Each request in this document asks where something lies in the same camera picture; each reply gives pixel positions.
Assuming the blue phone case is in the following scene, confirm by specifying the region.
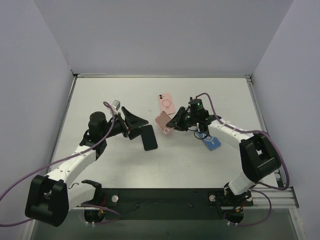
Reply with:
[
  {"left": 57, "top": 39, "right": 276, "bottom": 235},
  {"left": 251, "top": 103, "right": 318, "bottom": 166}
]
[{"left": 194, "top": 131, "right": 222, "bottom": 151}]

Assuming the pink phone case on table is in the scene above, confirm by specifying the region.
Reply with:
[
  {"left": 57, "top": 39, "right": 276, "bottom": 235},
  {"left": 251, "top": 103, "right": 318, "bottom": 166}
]
[{"left": 158, "top": 93, "right": 176, "bottom": 115}]

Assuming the aluminium frame rail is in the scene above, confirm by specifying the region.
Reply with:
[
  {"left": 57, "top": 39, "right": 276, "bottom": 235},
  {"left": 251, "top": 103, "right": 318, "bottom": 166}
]
[{"left": 245, "top": 187, "right": 299, "bottom": 209}]

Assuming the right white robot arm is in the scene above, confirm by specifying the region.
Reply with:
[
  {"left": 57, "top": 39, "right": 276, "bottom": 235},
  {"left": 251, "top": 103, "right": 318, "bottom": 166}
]
[{"left": 166, "top": 98, "right": 282, "bottom": 197}]

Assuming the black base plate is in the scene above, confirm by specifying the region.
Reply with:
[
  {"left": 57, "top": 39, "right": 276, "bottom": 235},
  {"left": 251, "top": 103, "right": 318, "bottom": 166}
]
[{"left": 83, "top": 188, "right": 253, "bottom": 224}]

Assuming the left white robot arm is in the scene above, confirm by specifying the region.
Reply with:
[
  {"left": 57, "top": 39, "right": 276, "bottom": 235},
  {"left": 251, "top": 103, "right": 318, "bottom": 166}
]
[{"left": 25, "top": 106, "right": 149, "bottom": 227}]

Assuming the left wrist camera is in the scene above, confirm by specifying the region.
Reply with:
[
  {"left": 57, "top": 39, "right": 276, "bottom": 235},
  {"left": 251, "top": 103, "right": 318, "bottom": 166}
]
[{"left": 111, "top": 100, "right": 121, "bottom": 112}]

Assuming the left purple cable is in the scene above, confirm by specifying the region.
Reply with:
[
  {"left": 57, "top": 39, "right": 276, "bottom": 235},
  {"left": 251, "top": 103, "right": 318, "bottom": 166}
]
[{"left": 0, "top": 101, "right": 123, "bottom": 225}]

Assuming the black smartphone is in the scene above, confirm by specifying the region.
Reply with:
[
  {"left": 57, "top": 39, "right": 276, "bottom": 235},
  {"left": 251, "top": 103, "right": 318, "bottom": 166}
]
[{"left": 141, "top": 125, "right": 158, "bottom": 151}]

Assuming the pink phone case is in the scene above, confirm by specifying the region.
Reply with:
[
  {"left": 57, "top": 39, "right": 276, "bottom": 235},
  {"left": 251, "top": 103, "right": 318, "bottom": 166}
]
[
  {"left": 158, "top": 93, "right": 176, "bottom": 115},
  {"left": 155, "top": 111, "right": 173, "bottom": 135}
]

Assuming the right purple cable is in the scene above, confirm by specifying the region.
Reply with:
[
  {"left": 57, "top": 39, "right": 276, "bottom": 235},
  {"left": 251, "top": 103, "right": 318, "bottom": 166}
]
[{"left": 194, "top": 92, "right": 291, "bottom": 227}]

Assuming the purple cable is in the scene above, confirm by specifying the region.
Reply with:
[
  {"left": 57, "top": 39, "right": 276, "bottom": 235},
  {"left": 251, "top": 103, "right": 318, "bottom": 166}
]
[
  {"left": 194, "top": 92, "right": 291, "bottom": 227},
  {"left": 0, "top": 101, "right": 123, "bottom": 225}
]

